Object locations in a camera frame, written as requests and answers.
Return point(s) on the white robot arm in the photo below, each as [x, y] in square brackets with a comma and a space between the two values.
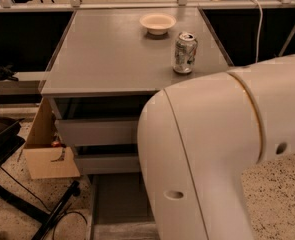
[195, 138]

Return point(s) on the grey drawer cabinet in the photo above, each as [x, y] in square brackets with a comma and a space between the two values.
[108, 66]

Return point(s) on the grey top drawer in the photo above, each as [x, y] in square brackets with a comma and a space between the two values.
[91, 132]

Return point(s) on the grey drawer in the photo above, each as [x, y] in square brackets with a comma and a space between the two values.
[91, 132]
[107, 163]
[119, 209]

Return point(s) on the grey middle drawer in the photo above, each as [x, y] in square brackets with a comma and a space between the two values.
[107, 163]

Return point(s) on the grey bottom drawer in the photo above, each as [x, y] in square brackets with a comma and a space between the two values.
[119, 209]

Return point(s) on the silver soda can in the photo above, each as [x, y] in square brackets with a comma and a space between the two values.
[186, 46]

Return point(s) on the white bowl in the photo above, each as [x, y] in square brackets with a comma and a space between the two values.
[157, 23]

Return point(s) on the cardboard box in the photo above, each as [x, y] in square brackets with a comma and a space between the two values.
[46, 155]

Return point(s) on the black chair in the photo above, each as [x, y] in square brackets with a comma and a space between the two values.
[17, 199]

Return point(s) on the black object on rail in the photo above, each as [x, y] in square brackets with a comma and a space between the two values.
[7, 74]

